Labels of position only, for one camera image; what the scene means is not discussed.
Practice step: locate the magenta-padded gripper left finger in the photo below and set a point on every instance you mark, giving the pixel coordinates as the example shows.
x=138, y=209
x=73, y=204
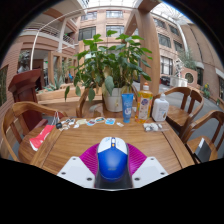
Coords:
x=75, y=171

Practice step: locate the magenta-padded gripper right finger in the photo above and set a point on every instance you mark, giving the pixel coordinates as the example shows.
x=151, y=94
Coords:
x=150, y=171

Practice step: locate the blue and white computer mouse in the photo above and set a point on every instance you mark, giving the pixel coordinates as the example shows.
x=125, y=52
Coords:
x=112, y=161

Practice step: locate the clear plastic packet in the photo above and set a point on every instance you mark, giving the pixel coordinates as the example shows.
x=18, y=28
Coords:
x=152, y=127

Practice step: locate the small printed sticker card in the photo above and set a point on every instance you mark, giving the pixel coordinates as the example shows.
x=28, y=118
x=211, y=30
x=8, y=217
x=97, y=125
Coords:
x=110, y=121
x=91, y=122
x=100, y=119
x=81, y=122

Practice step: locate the black notebook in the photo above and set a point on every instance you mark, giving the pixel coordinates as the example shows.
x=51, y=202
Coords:
x=202, y=150

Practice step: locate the empty round-backed wooden armchair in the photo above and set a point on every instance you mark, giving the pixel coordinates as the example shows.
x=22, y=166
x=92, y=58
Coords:
x=178, y=116

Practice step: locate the white pump bottle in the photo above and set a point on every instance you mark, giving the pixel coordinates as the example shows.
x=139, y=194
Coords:
x=160, y=110

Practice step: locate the yellow liquid bottle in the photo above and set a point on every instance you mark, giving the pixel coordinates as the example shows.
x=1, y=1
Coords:
x=144, y=106

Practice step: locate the blue squeeze tube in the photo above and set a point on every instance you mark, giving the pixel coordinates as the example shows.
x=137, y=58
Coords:
x=127, y=108

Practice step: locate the wooden armchair behind plant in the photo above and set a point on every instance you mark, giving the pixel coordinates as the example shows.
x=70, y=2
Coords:
x=81, y=103

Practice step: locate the long wooden planter box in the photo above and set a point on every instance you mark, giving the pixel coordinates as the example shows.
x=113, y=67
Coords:
x=56, y=96

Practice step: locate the wooden armchair holding black notebook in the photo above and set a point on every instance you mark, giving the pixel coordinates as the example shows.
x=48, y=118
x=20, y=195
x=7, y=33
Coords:
x=206, y=116

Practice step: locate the wooden armchair holding red packet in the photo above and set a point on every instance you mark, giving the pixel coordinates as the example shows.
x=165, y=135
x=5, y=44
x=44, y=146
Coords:
x=13, y=116

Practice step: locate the spiky green agave plant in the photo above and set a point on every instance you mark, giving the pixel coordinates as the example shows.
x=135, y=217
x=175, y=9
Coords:
x=53, y=85

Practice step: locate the dark red wooden podium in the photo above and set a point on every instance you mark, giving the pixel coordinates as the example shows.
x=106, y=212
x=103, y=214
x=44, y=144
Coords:
x=25, y=90

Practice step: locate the yellow flowering potted plant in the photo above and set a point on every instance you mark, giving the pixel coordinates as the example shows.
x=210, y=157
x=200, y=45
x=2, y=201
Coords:
x=206, y=90

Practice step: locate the leafy plant in white pot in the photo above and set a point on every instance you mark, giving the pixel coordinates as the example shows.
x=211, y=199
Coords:
x=110, y=66

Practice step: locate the dark bust statue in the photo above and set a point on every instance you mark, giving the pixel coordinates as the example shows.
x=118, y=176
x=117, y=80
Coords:
x=24, y=63

